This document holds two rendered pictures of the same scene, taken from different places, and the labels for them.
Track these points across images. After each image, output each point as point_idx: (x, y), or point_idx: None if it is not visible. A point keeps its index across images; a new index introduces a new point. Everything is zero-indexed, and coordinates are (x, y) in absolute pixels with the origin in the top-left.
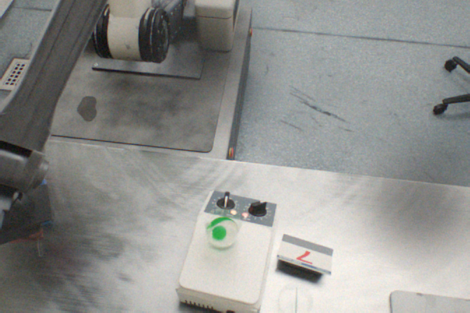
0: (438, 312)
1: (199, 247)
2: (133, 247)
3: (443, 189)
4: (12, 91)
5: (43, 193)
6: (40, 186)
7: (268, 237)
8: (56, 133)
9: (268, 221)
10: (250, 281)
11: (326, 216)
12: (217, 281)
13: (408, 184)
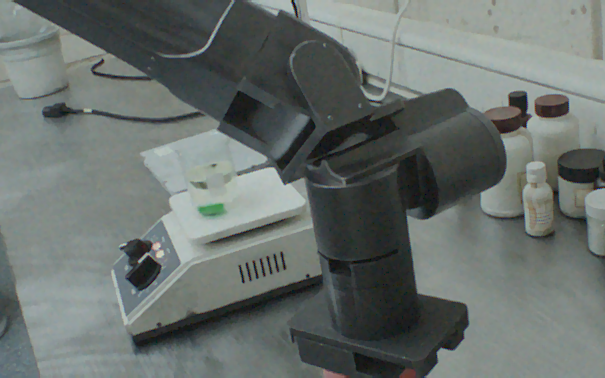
0: (177, 170)
1: (242, 215)
2: (295, 361)
3: (8, 220)
4: (181, 0)
5: (308, 312)
6: (299, 326)
7: (182, 193)
8: None
9: (152, 231)
10: (251, 178)
11: (101, 258)
12: (273, 189)
13: (10, 237)
